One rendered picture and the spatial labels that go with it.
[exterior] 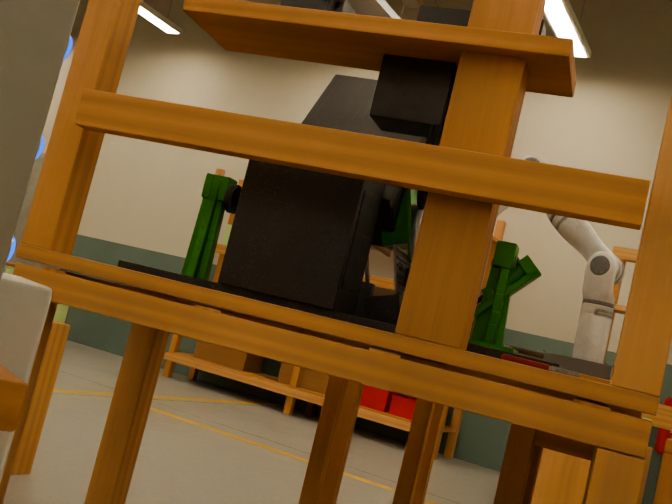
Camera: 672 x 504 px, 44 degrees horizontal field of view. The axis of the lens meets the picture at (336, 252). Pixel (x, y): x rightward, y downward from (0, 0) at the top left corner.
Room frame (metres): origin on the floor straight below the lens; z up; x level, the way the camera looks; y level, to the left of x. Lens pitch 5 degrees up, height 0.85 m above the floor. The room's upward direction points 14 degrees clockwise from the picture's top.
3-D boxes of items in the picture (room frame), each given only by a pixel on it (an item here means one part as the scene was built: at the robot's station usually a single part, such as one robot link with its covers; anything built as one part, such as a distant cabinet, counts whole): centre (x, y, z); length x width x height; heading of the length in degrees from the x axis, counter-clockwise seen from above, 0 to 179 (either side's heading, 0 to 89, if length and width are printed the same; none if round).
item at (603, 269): (2.50, -0.80, 1.19); 0.09 x 0.09 x 0.17; 51
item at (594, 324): (2.50, -0.80, 1.03); 0.09 x 0.09 x 0.17; 71
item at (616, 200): (1.80, 0.06, 1.23); 1.30 x 0.05 x 0.09; 71
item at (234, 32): (1.90, 0.02, 1.52); 0.90 x 0.25 x 0.04; 71
